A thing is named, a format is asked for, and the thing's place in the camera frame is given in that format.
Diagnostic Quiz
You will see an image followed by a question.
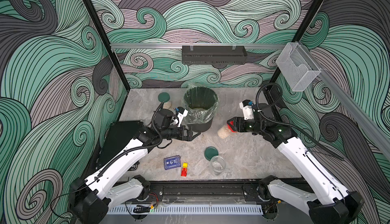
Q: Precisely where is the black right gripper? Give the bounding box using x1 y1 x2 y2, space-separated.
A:
227 116 264 135

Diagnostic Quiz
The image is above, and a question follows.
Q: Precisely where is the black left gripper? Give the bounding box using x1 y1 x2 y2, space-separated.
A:
159 124 199 142

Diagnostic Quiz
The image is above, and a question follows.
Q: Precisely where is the red-lidded oatmeal jar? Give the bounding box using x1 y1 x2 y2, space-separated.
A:
217 123 234 139

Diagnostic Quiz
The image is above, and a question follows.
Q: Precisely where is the green jar lid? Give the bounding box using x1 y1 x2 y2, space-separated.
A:
204 146 219 161

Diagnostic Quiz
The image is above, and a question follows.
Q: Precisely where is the black bin with green liner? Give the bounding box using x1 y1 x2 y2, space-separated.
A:
182 85 219 133

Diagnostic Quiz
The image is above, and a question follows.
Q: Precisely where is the glass oatmeal jar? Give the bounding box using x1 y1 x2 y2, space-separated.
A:
210 156 226 175

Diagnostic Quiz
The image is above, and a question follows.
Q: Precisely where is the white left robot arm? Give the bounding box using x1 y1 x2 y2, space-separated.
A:
69 107 200 224

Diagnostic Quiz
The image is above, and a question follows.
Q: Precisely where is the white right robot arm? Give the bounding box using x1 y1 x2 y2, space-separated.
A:
226 100 364 224

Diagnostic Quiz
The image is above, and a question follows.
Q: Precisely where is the oatmeal pile in bin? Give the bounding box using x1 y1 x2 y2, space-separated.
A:
192 107 209 112

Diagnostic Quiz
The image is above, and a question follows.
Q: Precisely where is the green-lidded oatmeal jar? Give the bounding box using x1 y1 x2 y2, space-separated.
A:
158 92 172 109

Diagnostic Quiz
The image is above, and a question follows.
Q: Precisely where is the blue card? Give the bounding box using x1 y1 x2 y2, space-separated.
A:
164 155 181 170

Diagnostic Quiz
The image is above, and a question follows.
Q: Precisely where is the red yellow toy block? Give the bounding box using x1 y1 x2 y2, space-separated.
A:
181 163 188 177

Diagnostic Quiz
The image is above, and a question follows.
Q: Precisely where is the black flat tray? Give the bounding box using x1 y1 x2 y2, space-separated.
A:
95 121 144 170

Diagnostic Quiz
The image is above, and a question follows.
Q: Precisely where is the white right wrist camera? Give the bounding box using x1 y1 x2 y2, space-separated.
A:
239 100 254 120

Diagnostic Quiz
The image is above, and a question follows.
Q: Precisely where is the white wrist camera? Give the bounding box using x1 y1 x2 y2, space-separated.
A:
239 100 254 120
174 107 188 127

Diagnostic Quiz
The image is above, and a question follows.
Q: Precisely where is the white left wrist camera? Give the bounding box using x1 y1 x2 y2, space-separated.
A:
174 107 188 127

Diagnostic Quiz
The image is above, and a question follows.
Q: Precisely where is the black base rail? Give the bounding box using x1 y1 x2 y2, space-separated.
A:
149 179 263 203

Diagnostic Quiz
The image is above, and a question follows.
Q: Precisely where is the black wall shelf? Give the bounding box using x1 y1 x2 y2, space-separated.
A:
181 46 248 67

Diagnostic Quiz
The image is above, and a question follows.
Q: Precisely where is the clear acrylic wall holder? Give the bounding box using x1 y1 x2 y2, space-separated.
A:
276 42 321 92

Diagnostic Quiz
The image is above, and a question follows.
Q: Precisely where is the white slotted cable duct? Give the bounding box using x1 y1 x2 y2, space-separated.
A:
106 204 264 216

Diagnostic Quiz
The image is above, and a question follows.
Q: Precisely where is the aluminium wall rail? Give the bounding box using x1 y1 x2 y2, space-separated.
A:
110 42 286 50

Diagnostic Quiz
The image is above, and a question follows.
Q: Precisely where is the black corner frame post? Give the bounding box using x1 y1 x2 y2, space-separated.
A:
82 0 131 93

